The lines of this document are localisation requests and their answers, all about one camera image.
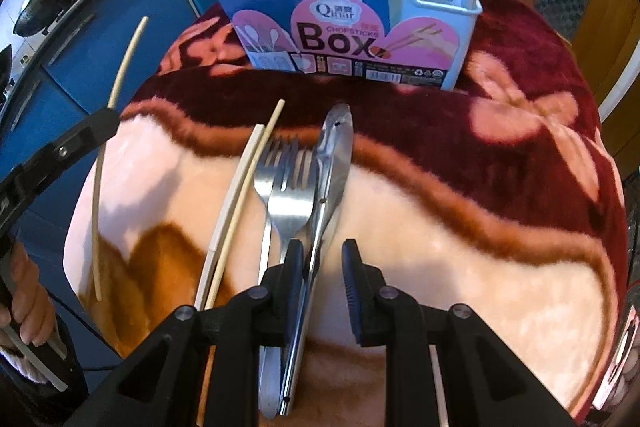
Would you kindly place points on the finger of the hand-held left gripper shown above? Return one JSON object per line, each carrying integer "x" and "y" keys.
{"x": 62, "y": 152}

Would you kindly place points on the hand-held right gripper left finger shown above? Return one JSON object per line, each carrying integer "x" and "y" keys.
{"x": 295, "y": 267}

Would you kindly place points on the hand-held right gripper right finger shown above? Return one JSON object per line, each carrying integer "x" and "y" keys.
{"x": 351, "y": 282}

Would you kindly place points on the black pan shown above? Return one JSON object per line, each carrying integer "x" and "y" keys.
{"x": 5, "y": 67}

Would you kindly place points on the metal fork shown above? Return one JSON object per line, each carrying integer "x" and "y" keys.
{"x": 292, "y": 207}
{"x": 263, "y": 187}

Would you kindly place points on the wooden chopstick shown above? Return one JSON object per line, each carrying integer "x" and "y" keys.
{"x": 250, "y": 187}
{"x": 96, "y": 257}

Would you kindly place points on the person's left hand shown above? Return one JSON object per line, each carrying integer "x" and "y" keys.
{"x": 32, "y": 297}

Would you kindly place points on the white stick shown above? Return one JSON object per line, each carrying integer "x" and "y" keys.
{"x": 35, "y": 359}

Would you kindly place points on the pink and maroon blanket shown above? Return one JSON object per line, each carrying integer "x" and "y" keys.
{"x": 450, "y": 232}

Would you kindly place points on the white chopstick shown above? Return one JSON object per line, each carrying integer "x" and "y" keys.
{"x": 233, "y": 202}

